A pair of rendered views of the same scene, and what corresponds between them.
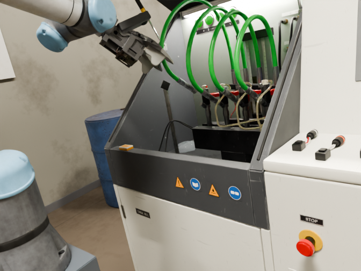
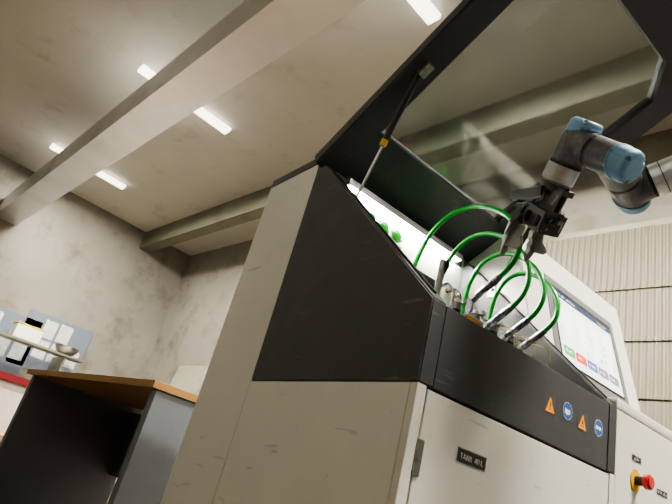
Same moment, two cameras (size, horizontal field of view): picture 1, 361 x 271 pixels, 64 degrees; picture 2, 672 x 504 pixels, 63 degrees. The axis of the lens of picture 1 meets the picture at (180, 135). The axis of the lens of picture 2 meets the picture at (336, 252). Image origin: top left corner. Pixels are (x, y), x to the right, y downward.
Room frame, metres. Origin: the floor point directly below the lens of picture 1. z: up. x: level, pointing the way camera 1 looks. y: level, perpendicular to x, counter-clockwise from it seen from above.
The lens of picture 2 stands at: (1.15, 1.27, 0.57)
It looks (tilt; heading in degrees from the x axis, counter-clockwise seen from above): 24 degrees up; 281
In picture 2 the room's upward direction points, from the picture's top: 16 degrees clockwise
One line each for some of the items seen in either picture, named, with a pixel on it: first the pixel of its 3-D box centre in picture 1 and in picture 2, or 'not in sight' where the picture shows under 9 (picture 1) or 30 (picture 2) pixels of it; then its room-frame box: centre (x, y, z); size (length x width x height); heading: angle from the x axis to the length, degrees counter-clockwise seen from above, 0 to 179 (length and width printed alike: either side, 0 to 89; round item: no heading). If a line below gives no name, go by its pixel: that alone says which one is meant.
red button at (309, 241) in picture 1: (307, 244); (643, 481); (0.54, -0.23, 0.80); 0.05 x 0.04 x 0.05; 44
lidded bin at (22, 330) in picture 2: not in sight; (25, 333); (7.03, -6.54, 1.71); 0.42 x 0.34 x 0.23; 50
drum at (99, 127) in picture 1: (124, 154); not in sight; (2.75, 0.59, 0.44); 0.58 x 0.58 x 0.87
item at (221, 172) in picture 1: (171, 177); (526, 396); (0.89, 0.05, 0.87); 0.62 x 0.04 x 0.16; 44
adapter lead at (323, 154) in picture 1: (331, 147); not in sight; (0.60, -0.33, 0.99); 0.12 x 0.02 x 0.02; 131
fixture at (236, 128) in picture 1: (239, 145); not in sight; (0.97, -0.20, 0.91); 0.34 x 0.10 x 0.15; 44
